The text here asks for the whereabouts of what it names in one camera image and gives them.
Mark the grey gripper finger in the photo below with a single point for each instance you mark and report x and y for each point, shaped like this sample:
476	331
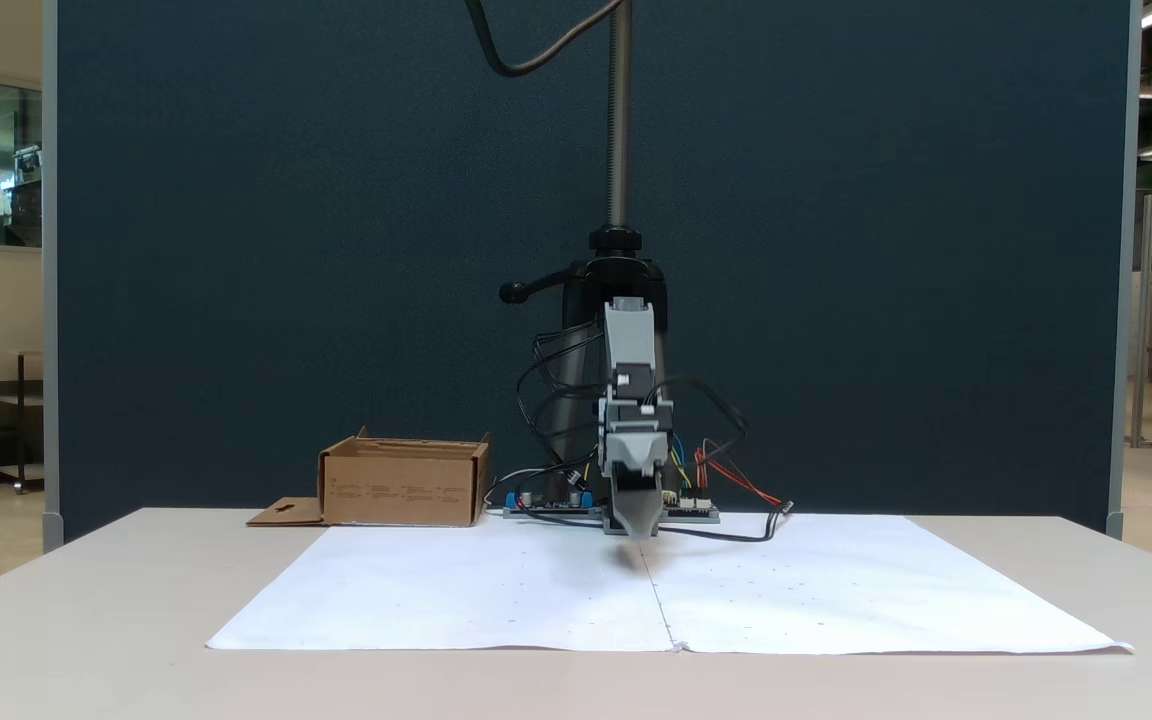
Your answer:
621	512
648	515

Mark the grey black Koch robot arm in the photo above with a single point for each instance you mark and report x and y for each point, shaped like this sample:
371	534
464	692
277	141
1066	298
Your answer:
631	335

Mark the blue circuit board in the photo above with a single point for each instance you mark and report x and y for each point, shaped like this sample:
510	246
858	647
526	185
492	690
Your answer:
546	505

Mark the white paper sheet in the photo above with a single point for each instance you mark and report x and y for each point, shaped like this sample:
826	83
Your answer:
836	590
436	600

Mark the brown cardboard box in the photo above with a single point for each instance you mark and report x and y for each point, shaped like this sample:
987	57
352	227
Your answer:
396	490

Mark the metal threaded stand pole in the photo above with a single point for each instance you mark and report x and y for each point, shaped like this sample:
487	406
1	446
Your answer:
620	120

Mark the dark blue partition panel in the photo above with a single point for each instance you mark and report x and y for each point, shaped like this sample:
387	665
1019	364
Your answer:
236	250

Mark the dark metal cart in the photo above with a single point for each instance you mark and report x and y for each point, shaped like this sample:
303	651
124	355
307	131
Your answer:
16	400

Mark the framed wall window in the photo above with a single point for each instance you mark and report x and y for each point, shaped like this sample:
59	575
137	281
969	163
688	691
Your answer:
11	160

